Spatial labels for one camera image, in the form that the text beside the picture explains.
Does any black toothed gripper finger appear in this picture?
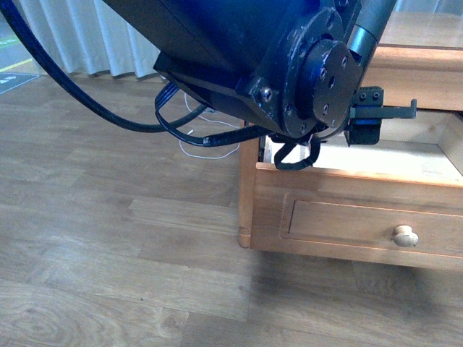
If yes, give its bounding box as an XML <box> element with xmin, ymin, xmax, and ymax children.
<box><xmin>379</xmin><ymin>99</ymin><xmax>417</xmax><ymax>119</ymax></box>

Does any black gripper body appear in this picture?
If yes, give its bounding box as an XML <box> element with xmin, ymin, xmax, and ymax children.
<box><xmin>344</xmin><ymin>86</ymin><xmax>384</xmax><ymax>146</ymax></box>

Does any wooden drawer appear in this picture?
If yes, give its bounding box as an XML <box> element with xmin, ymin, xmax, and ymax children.
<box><xmin>239</xmin><ymin>111</ymin><xmax>462</xmax><ymax>270</ymax></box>

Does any wooden nightstand cabinet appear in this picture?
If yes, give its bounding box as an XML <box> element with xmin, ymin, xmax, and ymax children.
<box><xmin>238</xmin><ymin>12</ymin><xmax>462</xmax><ymax>248</ymax></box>

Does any round wooden upper knob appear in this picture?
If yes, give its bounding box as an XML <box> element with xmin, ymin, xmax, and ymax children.
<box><xmin>391</xmin><ymin>225</ymin><xmax>419</xmax><ymax>248</ymax></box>

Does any pale green pleated curtain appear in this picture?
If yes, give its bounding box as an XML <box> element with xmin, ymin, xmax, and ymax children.
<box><xmin>15</xmin><ymin>0</ymin><xmax>160</xmax><ymax>78</ymax></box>

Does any white charging cable on floor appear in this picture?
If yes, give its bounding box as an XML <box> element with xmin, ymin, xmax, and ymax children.
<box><xmin>178</xmin><ymin>92</ymin><xmax>242</xmax><ymax>159</ymax></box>

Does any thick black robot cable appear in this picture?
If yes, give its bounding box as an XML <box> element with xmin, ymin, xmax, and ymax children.
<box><xmin>0</xmin><ymin>0</ymin><xmax>174</xmax><ymax>134</ymax></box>

